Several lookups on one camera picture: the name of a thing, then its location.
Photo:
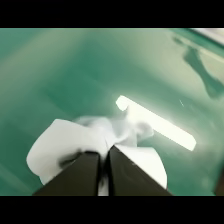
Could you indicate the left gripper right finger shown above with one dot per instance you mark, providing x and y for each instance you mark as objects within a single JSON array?
[{"x": 130, "y": 176}]

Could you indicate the white shirt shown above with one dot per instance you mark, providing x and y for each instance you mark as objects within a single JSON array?
[{"x": 63, "y": 140}]

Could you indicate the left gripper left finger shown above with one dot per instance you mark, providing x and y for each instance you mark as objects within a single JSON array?
[{"x": 80, "y": 176}]

